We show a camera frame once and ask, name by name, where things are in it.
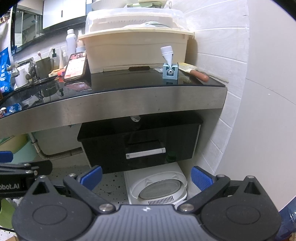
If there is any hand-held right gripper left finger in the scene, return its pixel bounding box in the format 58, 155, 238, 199
30, 165, 116, 214

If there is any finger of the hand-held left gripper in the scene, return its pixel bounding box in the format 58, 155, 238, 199
0, 151, 13, 164
0, 160, 53, 178

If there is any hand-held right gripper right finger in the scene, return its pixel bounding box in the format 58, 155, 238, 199
178, 166, 264, 213

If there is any black drawer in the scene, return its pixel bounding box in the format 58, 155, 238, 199
80, 124, 202, 174

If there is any blue holder with white nozzle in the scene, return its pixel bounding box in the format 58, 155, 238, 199
160, 46, 179, 84

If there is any black drawer cabinet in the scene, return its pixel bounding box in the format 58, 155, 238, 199
77, 118, 204, 142

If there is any light green object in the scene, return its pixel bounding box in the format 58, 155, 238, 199
0, 198, 17, 230

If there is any white sink basin underside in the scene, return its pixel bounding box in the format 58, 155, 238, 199
28, 125, 84, 155

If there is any white litter box appliance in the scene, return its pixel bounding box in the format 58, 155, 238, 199
123, 162, 188, 206

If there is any steel-edged black vanity counter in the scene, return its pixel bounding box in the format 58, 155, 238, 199
0, 69, 230, 135

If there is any white mug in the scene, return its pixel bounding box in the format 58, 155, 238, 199
15, 68, 30, 89

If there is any blue printed packet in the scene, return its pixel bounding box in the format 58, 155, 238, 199
0, 47, 12, 91

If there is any metal faucet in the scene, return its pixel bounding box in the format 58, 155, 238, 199
6, 57, 39, 80

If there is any dark green cup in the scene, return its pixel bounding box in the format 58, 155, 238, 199
35, 57, 55, 78

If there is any blue plastic object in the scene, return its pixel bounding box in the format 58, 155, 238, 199
279, 203, 296, 241

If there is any smartphone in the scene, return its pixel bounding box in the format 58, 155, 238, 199
63, 51, 88, 82

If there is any small white tube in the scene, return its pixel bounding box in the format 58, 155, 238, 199
59, 49, 68, 70

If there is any tall white bottle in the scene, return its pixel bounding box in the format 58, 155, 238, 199
66, 29, 77, 56

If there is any cream dish drainer tub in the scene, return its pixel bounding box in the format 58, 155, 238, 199
77, 29, 195, 75

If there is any small white spray bottle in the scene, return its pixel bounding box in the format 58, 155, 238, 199
76, 29, 84, 47

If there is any clear plastic drainer lid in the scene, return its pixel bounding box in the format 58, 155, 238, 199
85, 9, 189, 33

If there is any white bowl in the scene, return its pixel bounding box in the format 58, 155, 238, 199
91, 0, 172, 11

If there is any flexible metal hose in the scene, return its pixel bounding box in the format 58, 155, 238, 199
29, 133, 84, 161

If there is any wall mirror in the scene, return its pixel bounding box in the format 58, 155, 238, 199
10, 0, 93, 56

